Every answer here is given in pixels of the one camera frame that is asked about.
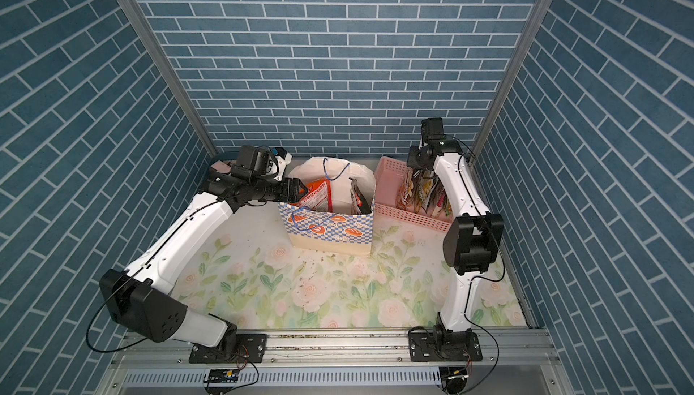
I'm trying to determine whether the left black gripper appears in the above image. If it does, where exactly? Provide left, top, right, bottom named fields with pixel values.
left=250, top=175, right=310, bottom=202

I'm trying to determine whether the orange red condiment packet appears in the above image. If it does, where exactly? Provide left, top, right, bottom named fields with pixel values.
left=296, top=178, right=333, bottom=212

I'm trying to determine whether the white checkered paper bag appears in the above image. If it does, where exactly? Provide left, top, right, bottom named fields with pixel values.
left=278, top=156, right=376, bottom=257

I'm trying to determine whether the dark red condiment packet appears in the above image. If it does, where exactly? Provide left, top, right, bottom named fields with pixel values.
left=350, top=178, right=372, bottom=215

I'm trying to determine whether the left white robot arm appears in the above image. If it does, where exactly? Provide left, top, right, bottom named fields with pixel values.
left=99, top=172, right=308, bottom=355

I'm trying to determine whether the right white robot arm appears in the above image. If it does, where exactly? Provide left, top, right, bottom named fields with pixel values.
left=407, top=118, right=504, bottom=344

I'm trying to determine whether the green dark condiment packet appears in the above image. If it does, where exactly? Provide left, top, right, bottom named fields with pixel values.
left=414, top=171, right=437, bottom=214

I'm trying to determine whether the pink perforated plastic basket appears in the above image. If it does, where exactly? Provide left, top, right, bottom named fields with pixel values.
left=373, top=156, right=451, bottom=232

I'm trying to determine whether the teal stationery tray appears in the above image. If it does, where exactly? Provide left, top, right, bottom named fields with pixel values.
left=208, top=151, right=239, bottom=175

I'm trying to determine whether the floral table mat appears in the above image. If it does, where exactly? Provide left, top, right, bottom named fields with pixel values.
left=156, top=158, right=527, bottom=328

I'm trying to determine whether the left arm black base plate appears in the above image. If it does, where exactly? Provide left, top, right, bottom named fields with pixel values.
left=188, top=333, right=267, bottom=364

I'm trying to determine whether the aluminium mounting rail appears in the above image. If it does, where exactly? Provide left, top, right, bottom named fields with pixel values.
left=97, top=327, right=572, bottom=394

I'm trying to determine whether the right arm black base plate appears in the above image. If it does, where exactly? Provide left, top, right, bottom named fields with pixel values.
left=408, top=327, right=483, bottom=362

